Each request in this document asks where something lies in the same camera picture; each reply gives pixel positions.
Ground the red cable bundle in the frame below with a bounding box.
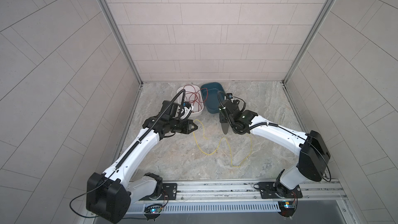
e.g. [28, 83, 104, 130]
[182, 84, 208, 111]

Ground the circuit board with led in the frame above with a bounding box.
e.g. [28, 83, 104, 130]
[144, 204, 163, 216]
[278, 201, 296, 218]

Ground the yellow cable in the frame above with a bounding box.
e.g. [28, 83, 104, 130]
[192, 119, 254, 168]

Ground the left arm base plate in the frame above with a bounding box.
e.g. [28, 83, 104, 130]
[140, 183, 178, 201]

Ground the perforated cable duct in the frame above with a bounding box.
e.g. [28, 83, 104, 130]
[149, 202, 281, 214]

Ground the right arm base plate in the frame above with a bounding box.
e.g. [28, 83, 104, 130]
[254, 181, 303, 199]

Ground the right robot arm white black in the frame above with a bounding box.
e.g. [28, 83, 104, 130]
[217, 91, 331, 198]

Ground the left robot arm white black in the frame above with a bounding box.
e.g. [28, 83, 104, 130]
[86, 89, 198, 224]

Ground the left circuit board with LED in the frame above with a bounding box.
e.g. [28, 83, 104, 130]
[144, 204, 163, 216]

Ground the teal oval tray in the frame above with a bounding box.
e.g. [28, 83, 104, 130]
[200, 82, 224, 114]

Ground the black loose cable left base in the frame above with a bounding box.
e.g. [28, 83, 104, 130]
[69, 177, 147, 222]

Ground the white oval tray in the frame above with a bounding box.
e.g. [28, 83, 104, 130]
[177, 85, 204, 118]

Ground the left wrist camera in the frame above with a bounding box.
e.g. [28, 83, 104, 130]
[183, 102, 194, 117]

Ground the right circuit board with LED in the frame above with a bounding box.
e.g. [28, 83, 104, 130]
[278, 201, 296, 218]

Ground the aluminium mounting rail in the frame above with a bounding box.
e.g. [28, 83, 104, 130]
[88, 178, 347, 204]

